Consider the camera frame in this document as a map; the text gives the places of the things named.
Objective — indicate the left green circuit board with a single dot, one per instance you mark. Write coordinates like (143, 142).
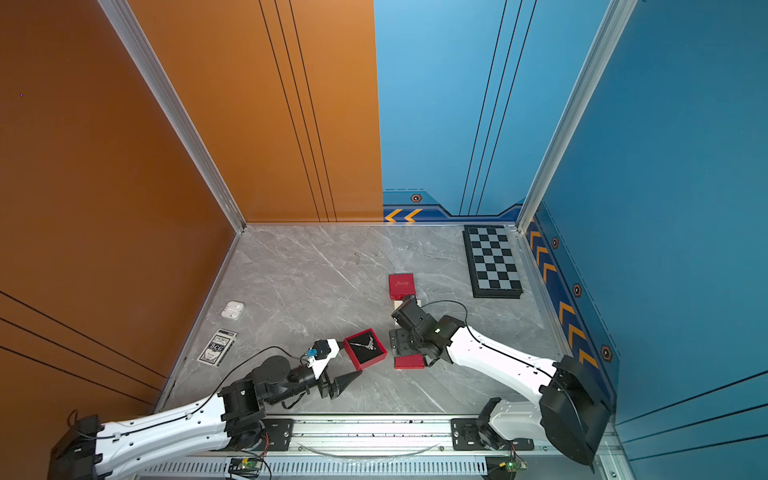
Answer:
(246, 467)

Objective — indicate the aluminium front rail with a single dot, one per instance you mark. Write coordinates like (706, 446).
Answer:
(375, 436)

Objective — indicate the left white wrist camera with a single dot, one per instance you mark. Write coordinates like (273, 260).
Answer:
(320, 355)

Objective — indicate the right green circuit board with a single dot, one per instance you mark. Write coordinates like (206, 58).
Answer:
(499, 468)

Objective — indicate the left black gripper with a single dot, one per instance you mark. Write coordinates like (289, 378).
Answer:
(338, 386)

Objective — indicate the white vented cable duct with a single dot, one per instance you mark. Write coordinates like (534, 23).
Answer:
(317, 467)

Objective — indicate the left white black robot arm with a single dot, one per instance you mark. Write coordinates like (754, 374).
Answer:
(230, 419)

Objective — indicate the black white chessboard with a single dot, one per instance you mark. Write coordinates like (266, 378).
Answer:
(491, 264)

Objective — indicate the aluminium corner post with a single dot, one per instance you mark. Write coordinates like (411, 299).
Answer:
(127, 27)
(610, 30)

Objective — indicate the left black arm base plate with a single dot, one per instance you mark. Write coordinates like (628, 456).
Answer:
(275, 436)

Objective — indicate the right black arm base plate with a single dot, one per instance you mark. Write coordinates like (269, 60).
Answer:
(466, 435)

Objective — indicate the left aluminium corner post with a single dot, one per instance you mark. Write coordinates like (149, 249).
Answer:
(127, 27)

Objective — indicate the right aluminium corner post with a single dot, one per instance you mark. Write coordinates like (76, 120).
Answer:
(610, 30)

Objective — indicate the red jewelry box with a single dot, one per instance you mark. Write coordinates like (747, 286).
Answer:
(410, 362)

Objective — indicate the green circuit board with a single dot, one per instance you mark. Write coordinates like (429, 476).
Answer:
(246, 467)
(499, 468)

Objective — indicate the red jewelry box lid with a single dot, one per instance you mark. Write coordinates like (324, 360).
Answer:
(401, 285)

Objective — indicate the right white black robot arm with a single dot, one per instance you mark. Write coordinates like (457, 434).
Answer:
(563, 405)

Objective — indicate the white earbuds case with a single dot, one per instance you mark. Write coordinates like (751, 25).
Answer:
(233, 310)

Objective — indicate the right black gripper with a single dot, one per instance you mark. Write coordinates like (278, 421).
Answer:
(397, 343)

